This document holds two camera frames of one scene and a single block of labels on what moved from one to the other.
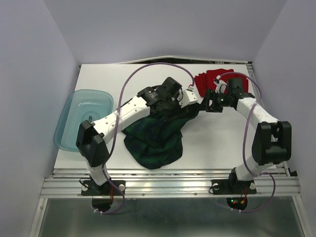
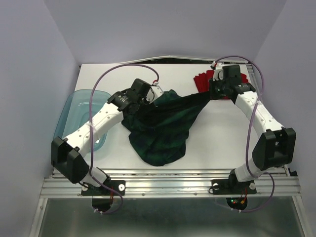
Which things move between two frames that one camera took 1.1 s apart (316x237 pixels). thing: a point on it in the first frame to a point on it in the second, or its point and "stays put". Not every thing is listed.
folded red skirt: (204, 83) stays put
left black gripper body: (173, 110) to (144, 106)
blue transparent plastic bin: (79, 105) stays put
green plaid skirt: (156, 141) stays put
